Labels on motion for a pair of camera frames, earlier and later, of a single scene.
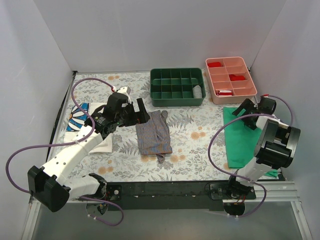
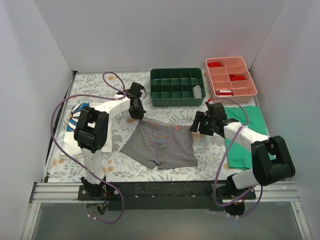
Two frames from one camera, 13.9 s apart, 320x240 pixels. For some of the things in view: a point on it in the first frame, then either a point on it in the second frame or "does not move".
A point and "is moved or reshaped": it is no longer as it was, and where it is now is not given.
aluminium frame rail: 275,192 does not move
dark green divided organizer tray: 173,87 does not move
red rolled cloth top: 214,64 does not move
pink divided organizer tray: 229,80 does not move
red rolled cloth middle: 233,77 does not move
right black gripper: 250,110 → 201,124
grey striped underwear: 154,135 is moved or reshaped
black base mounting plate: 174,196 does not move
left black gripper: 135,115 → 137,110
